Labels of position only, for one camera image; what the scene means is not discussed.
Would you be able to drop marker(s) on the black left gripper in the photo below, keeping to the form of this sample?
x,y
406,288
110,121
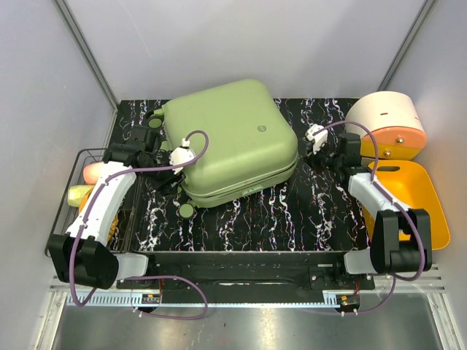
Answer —
x,y
168,185

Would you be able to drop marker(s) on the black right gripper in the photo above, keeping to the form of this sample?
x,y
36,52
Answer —
x,y
326,146

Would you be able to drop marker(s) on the orange plastic basket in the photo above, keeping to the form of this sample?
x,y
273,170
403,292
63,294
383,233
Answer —
x,y
410,183

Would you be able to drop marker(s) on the green hard-shell suitcase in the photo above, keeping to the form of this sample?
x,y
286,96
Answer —
x,y
244,142

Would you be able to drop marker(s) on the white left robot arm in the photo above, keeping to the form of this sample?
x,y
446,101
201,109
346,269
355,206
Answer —
x,y
81,253

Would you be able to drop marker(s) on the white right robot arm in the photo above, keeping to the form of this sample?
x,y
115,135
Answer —
x,y
400,243

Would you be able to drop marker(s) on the black marble pattern mat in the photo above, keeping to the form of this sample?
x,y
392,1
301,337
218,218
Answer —
x,y
308,212

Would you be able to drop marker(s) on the white orange drawer cabinet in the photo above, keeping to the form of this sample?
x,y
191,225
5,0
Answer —
x,y
388,125

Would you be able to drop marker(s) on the pink cup in basket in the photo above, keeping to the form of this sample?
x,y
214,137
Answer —
x,y
91,173

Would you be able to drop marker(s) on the yellow cup in basket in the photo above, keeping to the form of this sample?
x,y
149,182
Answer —
x,y
76,193

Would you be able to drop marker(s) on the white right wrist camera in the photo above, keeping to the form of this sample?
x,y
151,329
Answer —
x,y
317,135

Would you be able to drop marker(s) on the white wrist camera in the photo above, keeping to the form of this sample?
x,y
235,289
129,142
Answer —
x,y
181,155
317,135

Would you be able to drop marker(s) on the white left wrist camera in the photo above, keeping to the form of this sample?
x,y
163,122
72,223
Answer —
x,y
181,155

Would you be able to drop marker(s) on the black wire basket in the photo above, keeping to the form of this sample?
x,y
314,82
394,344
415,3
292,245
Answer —
x,y
93,223

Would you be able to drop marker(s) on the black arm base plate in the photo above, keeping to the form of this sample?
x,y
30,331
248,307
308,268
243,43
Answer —
x,y
241,270

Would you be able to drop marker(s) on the aluminium rail frame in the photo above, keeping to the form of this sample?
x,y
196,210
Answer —
x,y
296,310

